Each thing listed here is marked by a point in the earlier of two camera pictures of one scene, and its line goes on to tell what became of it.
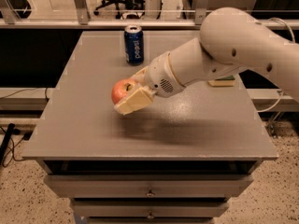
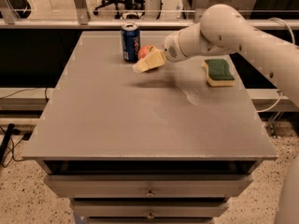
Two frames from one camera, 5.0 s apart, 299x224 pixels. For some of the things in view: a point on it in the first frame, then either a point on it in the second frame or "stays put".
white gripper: x=159 y=75 → x=171 y=49
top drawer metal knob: x=149 y=192 stays put
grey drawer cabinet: x=177 y=160 stays put
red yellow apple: x=121 y=89 → x=143 y=50
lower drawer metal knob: x=150 y=216 stays put
